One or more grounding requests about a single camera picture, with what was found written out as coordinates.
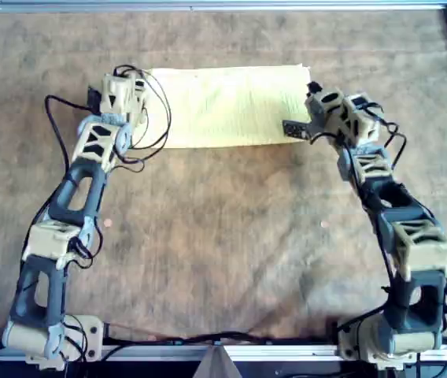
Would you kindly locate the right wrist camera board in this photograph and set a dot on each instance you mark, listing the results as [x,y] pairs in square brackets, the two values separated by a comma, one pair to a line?
[296,128]

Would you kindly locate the pink round sticker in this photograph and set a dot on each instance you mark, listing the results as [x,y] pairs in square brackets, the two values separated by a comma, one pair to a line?
[108,223]

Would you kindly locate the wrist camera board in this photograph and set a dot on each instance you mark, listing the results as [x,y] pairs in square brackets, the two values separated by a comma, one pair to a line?
[296,128]
[93,98]

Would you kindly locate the grey wedge camera housing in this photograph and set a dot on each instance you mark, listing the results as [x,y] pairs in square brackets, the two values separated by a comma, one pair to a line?
[215,366]

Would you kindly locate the yellow terry cloth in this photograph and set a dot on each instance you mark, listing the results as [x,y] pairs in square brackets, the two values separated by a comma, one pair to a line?
[227,106]

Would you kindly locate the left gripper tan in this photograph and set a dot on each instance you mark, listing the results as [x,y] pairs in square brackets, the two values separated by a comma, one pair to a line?
[119,94]

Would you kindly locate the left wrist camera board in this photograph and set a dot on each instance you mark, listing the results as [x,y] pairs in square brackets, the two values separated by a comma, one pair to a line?
[93,98]

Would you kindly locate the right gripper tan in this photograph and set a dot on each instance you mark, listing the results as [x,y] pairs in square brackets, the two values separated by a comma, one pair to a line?
[331,114]

